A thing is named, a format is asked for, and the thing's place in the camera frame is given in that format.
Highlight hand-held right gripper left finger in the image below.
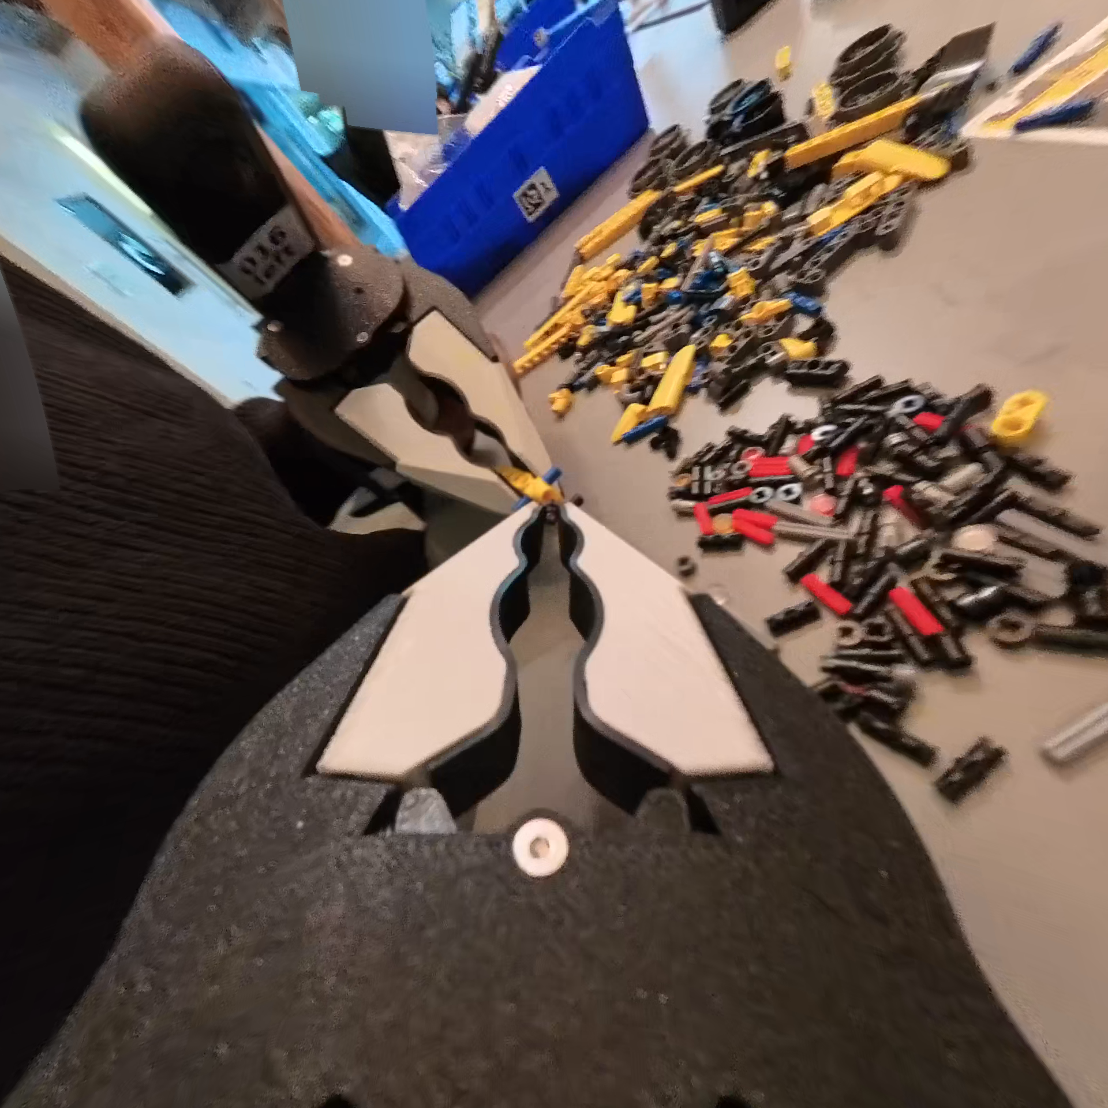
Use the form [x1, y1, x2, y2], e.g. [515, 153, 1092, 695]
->
[314, 504, 542, 819]

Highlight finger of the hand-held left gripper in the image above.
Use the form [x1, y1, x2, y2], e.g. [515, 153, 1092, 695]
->
[333, 381, 525, 516]
[405, 309, 557, 479]

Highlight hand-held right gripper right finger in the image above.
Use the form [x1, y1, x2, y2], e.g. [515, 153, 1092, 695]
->
[561, 504, 776, 819]

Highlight yellow toy beam blue pins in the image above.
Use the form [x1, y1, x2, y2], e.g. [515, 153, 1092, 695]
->
[495, 463, 566, 512]

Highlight pile of yellow grey beams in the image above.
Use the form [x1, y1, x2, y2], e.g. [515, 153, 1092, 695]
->
[513, 24, 999, 455]

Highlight pile of black red pins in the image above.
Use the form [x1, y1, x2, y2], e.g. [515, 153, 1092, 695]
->
[669, 374, 1108, 772]

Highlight blue plastic bin with tag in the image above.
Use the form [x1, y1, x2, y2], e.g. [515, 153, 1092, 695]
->
[385, 6, 652, 297]

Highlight clear plastic bag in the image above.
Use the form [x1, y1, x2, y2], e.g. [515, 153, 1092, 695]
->
[388, 61, 555, 208]

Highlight black two-hole toy plate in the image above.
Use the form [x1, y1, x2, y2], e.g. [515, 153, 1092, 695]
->
[933, 736, 1009, 805]

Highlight light grey toy axle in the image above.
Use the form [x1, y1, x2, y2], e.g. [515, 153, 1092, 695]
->
[1041, 699, 1108, 765]

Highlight yellow two-hole toy connector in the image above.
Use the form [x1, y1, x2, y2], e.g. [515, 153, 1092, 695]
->
[989, 389, 1050, 448]

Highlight blue toy pin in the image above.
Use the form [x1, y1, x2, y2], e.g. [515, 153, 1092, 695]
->
[1007, 21, 1066, 78]
[1011, 96, 1099, 133]

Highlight printed instruction booklet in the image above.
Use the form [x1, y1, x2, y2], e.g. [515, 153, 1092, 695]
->
[976, 17, 1108, 140]

